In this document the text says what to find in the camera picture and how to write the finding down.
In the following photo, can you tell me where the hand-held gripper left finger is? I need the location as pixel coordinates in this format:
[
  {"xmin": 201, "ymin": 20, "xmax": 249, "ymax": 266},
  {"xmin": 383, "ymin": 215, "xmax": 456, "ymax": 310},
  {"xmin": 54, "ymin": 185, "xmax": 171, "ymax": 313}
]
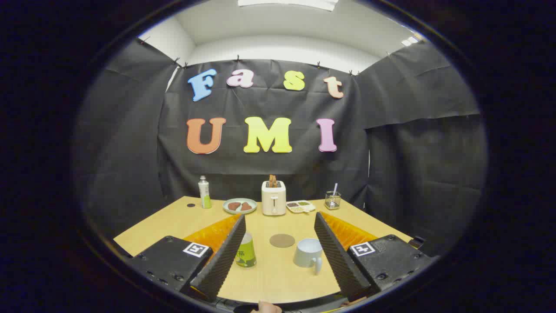
[{"xmin": 126, "ymin": 213, "xmax": 247, "ymax": 303}]

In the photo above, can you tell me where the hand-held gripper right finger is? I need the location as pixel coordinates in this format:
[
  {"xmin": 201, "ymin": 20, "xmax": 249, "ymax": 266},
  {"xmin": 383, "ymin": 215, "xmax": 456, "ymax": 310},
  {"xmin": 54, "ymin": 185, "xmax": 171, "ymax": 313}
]
[{"xmin": 314, "ymin": 212, "xmax": 435, "ymax": 303}]

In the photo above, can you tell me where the clear juice bottle green label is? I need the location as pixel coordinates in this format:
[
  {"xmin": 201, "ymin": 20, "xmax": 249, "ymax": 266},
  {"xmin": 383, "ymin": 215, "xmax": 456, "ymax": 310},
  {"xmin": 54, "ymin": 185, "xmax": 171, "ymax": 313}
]
[{"xmin": 235, "ymin": 233, "xmax": 257, "ymax": 268}]

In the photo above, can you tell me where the white cup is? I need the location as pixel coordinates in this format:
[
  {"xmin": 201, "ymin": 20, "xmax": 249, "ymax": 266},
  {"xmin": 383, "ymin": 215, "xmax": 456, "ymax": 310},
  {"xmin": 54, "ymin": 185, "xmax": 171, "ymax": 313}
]
[{"xmin": 293, "ymin": 238, "xmax": 324, "ymax": 275}]

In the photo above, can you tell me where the brown round coaster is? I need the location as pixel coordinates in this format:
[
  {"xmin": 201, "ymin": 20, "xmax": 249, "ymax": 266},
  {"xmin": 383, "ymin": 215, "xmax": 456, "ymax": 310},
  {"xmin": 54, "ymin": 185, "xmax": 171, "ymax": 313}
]
[{"xmin": 269, "ymin": 234, "xmax": 296, "ymax": 248}]

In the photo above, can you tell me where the small white green bottle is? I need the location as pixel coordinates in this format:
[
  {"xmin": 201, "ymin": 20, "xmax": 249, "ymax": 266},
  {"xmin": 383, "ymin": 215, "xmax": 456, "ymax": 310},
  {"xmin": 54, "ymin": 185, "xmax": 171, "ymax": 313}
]
[{"xmin": 198, "ymin": 175, "xmax": 212, "ymax": 210}]

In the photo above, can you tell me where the pale green plate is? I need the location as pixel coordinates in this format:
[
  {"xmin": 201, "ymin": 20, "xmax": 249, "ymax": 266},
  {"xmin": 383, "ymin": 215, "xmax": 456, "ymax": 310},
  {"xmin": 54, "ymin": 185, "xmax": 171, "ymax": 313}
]
[{"xmin": 223, "ymin": 198, "xmax": 258, "ymax": 215}]

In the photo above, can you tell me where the wooden table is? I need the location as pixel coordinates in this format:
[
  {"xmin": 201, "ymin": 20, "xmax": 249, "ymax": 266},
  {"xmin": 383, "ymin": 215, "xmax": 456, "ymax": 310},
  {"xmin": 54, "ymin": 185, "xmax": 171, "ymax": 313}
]
[{"xmin": 114, "ymin": 196, "xmax": 413, "ymax": 304}]

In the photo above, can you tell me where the white divided snack tray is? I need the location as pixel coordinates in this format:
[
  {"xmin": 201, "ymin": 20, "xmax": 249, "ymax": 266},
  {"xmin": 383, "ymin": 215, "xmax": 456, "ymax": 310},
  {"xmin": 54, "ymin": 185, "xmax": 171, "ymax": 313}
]
[{"xmin": 286, "ymin": 200, "xmax": 316, "ymax": 214}]

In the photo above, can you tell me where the cream toaster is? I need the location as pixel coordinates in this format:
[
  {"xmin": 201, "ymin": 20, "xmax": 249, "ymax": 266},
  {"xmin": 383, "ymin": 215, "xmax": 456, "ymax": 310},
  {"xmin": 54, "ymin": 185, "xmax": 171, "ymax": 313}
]
[{"xmin": 261, "ymin": 180, "xmax": 287, "ymax": 216}]

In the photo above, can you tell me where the black backdrop cloth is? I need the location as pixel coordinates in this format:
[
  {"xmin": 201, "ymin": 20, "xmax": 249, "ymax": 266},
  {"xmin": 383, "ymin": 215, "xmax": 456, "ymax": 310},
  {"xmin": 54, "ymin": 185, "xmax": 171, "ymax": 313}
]
[{"xmin": 74, "ymin": 38, "xmax": 487, "ymax": 257}]

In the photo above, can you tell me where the long ceiling light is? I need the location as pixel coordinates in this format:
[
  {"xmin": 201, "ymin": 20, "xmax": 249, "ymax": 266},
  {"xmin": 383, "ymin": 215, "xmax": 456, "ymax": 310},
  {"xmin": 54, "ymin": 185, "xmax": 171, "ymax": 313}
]
[{"xmin": 238, "ymin": 0, "xmax": 338, "ymax": 11}]

